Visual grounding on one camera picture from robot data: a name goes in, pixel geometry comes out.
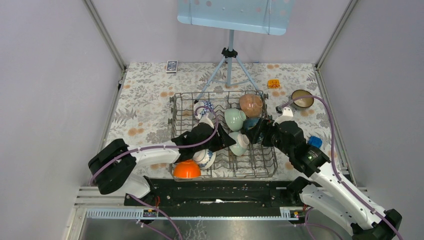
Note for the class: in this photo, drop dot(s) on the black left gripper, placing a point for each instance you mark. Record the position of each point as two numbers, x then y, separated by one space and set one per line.
226 139

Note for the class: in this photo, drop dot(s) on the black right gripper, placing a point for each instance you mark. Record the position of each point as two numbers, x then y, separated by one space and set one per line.
263 126

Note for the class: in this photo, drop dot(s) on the pale green checkered bowl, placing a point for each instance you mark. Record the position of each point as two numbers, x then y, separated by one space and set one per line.
241 143

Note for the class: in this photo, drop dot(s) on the dark brown patterned bowl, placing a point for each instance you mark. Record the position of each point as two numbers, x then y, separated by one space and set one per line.
302 102

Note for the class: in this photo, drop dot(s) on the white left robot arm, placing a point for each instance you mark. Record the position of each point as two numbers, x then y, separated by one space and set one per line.
114 168

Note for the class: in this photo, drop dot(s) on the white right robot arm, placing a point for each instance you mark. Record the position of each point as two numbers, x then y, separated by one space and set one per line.
324 187

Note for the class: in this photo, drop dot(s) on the dark teal gold bowl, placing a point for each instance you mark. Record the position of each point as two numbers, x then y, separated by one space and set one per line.
250 123

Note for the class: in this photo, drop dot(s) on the light green bowl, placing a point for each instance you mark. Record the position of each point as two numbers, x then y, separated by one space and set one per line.
234 119

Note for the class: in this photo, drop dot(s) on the white blue floral bowl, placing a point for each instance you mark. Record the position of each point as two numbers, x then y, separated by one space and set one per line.
204 158

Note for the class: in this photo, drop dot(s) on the pink speckled bowl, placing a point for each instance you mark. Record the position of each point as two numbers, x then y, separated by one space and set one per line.
251 105

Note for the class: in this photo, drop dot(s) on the blue white zigzag bowl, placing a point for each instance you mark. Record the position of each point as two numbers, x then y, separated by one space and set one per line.
201 107

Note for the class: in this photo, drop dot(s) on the orange bowl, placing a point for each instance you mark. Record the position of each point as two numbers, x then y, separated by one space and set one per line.
187 170

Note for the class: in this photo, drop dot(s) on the small yellow orange toy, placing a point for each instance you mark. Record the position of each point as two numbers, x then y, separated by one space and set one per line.
273 84

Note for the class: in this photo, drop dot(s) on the blue plastic toy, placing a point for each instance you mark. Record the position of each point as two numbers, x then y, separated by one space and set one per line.
315 141

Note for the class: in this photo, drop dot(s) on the light blue tripod stand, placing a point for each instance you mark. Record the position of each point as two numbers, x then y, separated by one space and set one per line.
228 54

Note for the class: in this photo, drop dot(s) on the playing card box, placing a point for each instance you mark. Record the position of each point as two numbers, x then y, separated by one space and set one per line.
171 66

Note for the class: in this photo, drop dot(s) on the light blue board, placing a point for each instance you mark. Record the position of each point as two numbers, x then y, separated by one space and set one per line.
270 17

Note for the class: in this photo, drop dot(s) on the grey wire dish rack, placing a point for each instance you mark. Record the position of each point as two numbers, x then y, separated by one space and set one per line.
256 163

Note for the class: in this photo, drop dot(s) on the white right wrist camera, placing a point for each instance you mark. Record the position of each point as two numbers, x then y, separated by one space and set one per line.
286 115

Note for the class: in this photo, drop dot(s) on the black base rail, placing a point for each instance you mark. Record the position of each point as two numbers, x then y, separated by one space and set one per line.
224 198

